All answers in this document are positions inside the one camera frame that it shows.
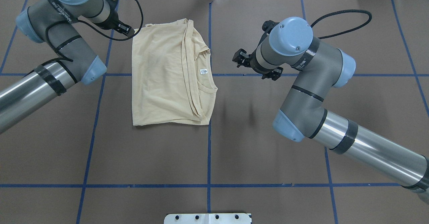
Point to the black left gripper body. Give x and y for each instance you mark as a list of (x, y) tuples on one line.
[(113, 20)]

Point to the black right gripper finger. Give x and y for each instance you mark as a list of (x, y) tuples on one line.
[(273, 74), (241, 58)]

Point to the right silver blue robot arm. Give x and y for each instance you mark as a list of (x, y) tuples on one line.
[(303, 114)]

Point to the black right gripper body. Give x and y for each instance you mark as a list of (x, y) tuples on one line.
[(253, 62)]

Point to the white camera pole with base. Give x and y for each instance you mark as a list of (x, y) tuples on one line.
[(209, 218)]

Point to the beige long-sleeve printed shirt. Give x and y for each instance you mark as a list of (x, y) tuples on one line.
[(171, 77)]

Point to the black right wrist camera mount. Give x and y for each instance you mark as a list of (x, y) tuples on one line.
[(268, 25)]

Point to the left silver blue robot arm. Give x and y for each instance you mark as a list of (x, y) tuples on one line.
[(51, 21)]

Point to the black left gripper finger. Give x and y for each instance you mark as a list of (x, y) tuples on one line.
[(124, 29)]

